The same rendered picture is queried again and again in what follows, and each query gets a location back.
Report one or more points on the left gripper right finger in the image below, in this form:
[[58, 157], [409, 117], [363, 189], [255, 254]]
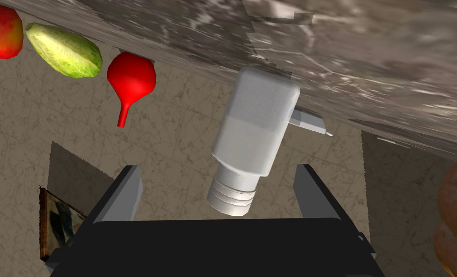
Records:
[[313, 196]]

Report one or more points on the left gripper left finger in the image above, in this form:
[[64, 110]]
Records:
[[122, 198]]

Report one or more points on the white plastic bottle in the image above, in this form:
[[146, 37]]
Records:
[[251, 138]]

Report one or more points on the red radish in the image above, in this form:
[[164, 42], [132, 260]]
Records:
[[130, 80]]

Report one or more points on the green oblong vegetable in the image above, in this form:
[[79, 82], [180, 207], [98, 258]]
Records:
[[65, 52]]

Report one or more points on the framed wall picture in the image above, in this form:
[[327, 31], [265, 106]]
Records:
[[57, 221]]

